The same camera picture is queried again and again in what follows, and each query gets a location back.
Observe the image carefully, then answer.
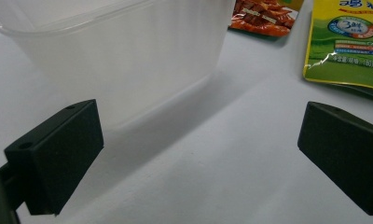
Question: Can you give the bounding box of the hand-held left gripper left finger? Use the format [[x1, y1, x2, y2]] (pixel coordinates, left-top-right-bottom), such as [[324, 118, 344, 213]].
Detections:
[[3, 99, 105, 217]]

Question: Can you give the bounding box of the translucent plastic storage container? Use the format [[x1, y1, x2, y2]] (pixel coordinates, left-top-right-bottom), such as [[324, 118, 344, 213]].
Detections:
[[0, 0, 237, 131]]

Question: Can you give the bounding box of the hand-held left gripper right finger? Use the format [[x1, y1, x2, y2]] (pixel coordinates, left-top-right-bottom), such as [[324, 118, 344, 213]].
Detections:
[[297, 101, 373, 217]]

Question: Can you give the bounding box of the yellow green seasoning packet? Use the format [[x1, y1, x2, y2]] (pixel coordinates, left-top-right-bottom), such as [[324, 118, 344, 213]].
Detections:
[[302, 0, 373, 93]]

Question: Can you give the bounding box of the green meat snack packet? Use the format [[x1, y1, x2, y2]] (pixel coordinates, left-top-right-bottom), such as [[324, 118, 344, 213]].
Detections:
[[228, 0, 305, 38]]

